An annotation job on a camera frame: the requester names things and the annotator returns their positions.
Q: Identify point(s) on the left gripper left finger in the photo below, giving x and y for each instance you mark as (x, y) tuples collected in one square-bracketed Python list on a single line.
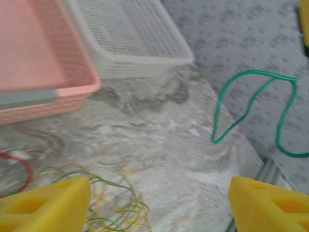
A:
[(43, 207)]

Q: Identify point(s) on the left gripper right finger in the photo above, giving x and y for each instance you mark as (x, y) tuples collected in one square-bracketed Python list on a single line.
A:
[(265, 207)]

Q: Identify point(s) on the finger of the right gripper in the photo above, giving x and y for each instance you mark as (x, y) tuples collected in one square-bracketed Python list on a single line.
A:
[(305, 21)]

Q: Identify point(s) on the pink plastic basket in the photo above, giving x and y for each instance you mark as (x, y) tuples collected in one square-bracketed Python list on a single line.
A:
[(36, 48)]

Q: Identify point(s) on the white plastic basket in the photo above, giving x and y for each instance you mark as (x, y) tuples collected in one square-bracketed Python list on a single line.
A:
[(135, 36)]

